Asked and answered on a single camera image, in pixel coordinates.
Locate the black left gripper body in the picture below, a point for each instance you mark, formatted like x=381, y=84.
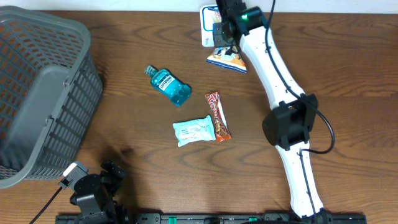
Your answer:
x=111, y=181

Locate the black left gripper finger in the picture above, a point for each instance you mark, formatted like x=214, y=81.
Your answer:
x=108, y=165
x=119, y=172

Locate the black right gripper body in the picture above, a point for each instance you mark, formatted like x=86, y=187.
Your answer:
x=221, y=35

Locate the yellow snack bag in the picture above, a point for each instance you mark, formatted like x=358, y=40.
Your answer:
x=227, y=57

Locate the teal mouthwash bottle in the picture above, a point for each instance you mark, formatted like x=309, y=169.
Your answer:
x=169, y=85

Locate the teal wet wipes pack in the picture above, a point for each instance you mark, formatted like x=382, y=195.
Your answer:
x=200, y=129

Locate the orange red snack bar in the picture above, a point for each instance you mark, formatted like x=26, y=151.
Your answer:
x=221, y=128

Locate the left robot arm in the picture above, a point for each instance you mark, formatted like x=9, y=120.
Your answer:
x=94, y=193

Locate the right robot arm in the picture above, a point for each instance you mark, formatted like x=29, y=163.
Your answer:
x=288, y=125

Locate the white barcode scanner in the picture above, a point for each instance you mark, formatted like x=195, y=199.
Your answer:
x=209, y=15

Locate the grey plastic shopping basket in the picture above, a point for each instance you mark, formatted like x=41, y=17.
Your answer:
x=50, y=91

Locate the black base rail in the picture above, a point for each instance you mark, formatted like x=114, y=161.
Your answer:
x=271, y=217

